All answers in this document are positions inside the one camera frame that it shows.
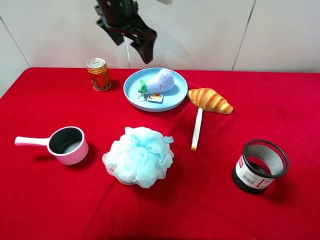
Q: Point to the light blue bath pouf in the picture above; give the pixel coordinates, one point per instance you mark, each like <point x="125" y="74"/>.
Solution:
<point x="140" y="157"/>

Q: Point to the red velvet tablecloth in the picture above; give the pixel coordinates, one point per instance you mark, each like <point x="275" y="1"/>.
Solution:
<point x="43" y="199"/>

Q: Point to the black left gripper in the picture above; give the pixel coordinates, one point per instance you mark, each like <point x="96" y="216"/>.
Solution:
<point x="117" y="17"/>

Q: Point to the pink saucepan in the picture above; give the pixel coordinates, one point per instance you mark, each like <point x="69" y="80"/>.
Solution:
<point x="67" y="144"/>

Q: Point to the orange drink can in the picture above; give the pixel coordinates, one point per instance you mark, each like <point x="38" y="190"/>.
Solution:
<point x="99" y="75"/>

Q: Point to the toy croissant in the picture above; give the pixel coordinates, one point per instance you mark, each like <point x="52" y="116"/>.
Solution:
<point x="209" y="100"/>

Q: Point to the black mesh pen cup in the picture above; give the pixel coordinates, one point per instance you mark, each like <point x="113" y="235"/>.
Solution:
<point x="261" y="162"/>

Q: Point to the green keychain with tag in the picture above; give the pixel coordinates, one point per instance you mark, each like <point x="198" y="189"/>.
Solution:
<point x="150" y="97"/>

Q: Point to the light blue plate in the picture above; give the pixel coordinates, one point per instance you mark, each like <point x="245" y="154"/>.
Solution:
<point x="171" y="98"/>

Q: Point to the purple plush toy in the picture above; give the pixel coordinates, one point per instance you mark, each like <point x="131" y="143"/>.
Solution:
<point x="162" y="82"/>

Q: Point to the white marker pen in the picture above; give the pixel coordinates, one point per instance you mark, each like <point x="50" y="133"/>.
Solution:
<point x="197" y="127"/>

